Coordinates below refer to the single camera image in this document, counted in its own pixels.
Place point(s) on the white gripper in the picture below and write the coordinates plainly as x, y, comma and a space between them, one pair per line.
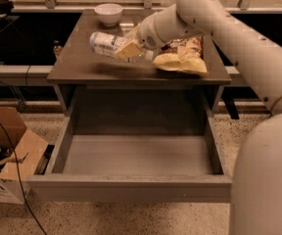
146, 33

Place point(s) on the blue plastic bottle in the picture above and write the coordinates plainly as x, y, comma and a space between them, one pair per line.
102, 43

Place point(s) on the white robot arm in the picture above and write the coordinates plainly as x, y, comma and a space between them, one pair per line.
256, 192

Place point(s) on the grey cabinet with counter top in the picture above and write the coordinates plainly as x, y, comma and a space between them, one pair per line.
77, 65

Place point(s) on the open grey top drawer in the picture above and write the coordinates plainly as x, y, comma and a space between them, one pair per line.
136, 146

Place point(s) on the white ceramic bowl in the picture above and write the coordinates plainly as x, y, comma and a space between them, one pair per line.
108, 14

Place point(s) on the yellow brown chip bag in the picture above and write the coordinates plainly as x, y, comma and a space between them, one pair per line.
182, 55

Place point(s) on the cardboard box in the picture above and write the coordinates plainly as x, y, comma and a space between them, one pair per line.
21, 152

